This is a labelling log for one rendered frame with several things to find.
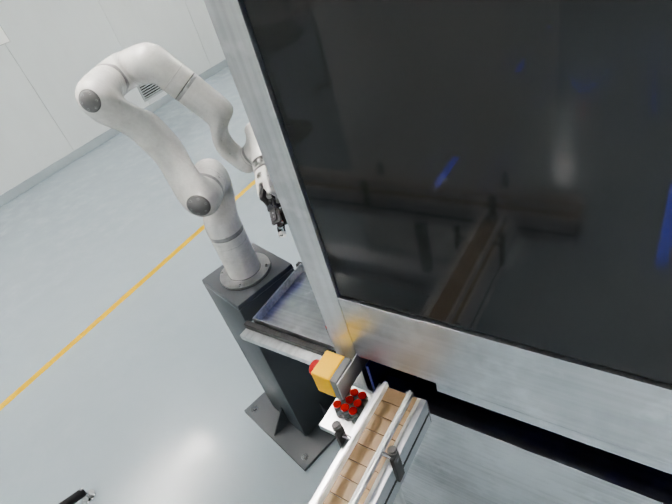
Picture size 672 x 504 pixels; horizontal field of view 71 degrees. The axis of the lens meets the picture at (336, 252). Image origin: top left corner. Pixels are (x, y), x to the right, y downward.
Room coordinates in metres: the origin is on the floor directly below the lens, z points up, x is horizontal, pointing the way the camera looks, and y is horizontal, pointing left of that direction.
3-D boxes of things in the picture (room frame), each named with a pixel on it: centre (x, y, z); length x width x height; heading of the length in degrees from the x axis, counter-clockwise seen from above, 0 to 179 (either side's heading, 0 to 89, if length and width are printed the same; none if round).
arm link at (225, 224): (1.42, 0.33, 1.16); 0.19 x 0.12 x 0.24; 170
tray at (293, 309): (1.05, 0.09, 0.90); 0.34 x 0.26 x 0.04; 47
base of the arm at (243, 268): (1.39, 0.33, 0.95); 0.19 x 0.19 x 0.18
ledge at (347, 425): (0.68, 0.07, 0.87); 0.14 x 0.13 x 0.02; 47
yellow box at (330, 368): (0.71, 0.09, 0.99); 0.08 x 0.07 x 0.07; 47
